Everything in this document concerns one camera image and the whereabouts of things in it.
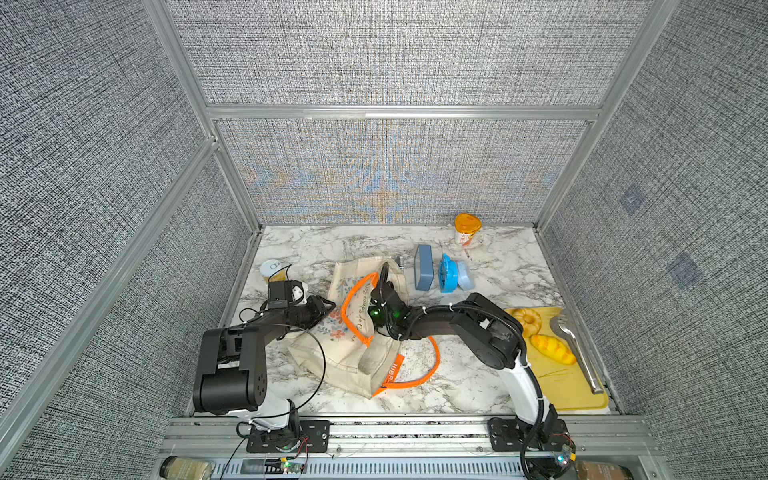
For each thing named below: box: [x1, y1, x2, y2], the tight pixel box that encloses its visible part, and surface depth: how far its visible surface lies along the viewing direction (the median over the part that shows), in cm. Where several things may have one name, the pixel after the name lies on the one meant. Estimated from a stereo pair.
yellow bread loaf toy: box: [530, 334, 577, 365], surface depth 87 cm
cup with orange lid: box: [454, 213, 483, 247], surface depth 109 cm
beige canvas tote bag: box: [288, 257, 402, 397], surface depth 83 cm
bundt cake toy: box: [504, 308, 542, 339], surface depth 92 cm
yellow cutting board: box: [522, 307, 609, 411], surface depth 85 cm
